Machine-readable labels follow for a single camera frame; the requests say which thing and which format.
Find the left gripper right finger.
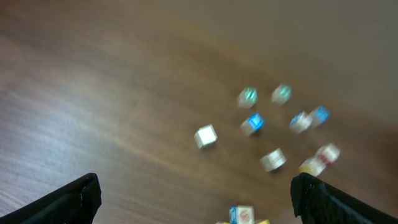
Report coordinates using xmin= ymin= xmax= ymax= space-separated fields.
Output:
xmin=290 ymin=173 xmax=397 ymax=224

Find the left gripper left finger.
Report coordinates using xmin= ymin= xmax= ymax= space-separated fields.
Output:
xmin=1 ymin=173 xmax=102 ymax=224

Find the blue block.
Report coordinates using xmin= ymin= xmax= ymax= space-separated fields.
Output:
xmin=309 ymin=106 xmax=330 ymax=127
xmin=240 ymin=113 xmax=265 ymax=136

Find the yellow sided picture block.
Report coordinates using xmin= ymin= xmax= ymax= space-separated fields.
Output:
xmin=298 ymin=157 xmax=326 ymax=177

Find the red M block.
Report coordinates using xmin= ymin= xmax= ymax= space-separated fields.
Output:
xmin=315 ymin=143 xmax=341 ymax=166

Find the white teal block centre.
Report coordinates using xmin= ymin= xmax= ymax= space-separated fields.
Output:
xmin=260 ymin=148 xmax=287 ymax=172

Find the white block upper middle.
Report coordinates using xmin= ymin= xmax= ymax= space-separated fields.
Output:
xmin=289 ymin=111 xmax=313 ymax=133

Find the green Z block top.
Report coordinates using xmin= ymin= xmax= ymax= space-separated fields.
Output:
xmin=271 ymin=84 xmax=292 ymax=105

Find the green z block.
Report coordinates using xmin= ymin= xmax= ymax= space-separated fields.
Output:
xmin=271 ymin=84 xmax=292 ymax=105
xmin=238 ymin=87 xmax=258 ymax=108

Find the green Z block left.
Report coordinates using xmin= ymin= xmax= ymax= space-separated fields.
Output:
xmin=238 ymin=87 xmax=258 ymax=108

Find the white green block far left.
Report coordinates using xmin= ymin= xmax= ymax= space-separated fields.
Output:
xmin=194 ymin=124 xmax=218 ymax=149

